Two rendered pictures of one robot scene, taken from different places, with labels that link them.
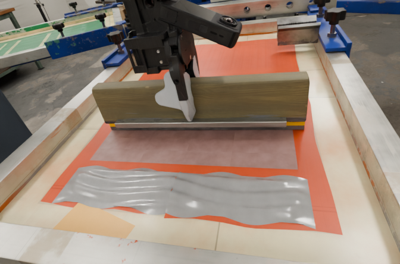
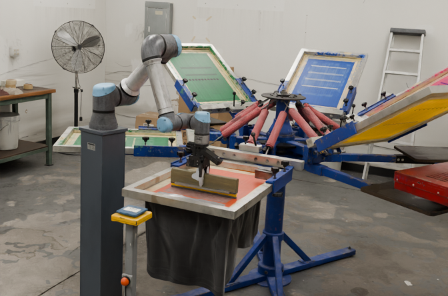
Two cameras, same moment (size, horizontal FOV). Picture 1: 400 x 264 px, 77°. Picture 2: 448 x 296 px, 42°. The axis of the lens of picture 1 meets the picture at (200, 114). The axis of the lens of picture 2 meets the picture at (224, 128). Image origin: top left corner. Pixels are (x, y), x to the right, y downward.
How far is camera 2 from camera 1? 2.46 m
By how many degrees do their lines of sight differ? 24
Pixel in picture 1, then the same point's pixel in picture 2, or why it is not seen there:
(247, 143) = (216, 197)
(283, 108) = (229, 188)
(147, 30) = (196, 155)
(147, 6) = (198, 149)
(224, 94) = (213, 179)
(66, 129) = (155, 181)
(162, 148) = (188, 193)
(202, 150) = (201, 196)
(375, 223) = not seen: hidden behind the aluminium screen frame
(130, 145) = (177, 191)
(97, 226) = not seen: hidden behind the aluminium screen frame
